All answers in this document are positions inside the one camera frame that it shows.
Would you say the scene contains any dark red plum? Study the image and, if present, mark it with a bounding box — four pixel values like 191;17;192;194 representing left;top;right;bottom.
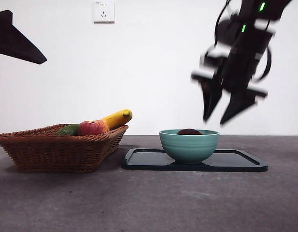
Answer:
177;128;203;135

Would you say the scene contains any teal ribbed bowl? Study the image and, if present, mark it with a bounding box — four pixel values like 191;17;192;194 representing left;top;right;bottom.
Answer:
159;130;220;165

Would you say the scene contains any black rectangular tray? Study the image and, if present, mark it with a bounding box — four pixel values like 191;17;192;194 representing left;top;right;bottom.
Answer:
121;148;269;173

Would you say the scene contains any yellow banana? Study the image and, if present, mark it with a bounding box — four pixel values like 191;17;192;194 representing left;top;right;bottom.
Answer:
100;108;133;131

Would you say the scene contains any green avocado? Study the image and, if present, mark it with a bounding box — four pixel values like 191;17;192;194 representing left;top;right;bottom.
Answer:
55;124;79;136

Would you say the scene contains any red yellow apple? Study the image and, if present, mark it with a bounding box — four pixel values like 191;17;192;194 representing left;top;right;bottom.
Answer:
78;120;110;136

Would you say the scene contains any brown wicker basket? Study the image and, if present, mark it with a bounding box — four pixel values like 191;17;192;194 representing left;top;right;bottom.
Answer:
0;124;129;174

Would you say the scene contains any black cable loop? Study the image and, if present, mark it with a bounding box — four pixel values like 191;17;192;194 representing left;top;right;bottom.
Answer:
252;45;272;83

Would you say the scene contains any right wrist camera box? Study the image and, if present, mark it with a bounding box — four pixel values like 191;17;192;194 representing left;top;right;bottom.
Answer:
200;47;224;71

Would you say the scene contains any thin black cable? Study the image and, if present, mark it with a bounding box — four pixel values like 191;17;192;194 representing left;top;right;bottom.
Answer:
213;0;231;48

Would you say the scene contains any white wall socket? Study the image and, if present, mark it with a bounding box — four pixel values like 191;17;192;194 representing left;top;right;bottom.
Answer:
92;0;115;24

